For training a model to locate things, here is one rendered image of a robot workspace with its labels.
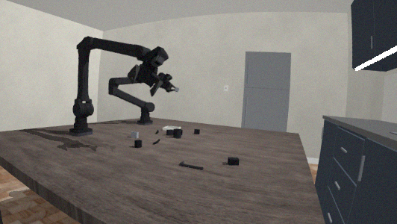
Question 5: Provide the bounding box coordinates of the white shallow tray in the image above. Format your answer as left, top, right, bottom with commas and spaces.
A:
163, 125, 181, 131

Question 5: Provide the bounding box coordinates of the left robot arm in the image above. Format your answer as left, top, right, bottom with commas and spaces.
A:
108, 72, 172, 123

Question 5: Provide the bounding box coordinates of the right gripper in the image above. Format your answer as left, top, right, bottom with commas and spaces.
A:
128, 64, 163, 97

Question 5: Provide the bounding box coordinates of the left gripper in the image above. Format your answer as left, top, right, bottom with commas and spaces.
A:
160, 81, 175, 93

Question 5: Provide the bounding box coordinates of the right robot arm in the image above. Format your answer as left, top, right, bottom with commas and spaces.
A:
69, 36, 169, 134

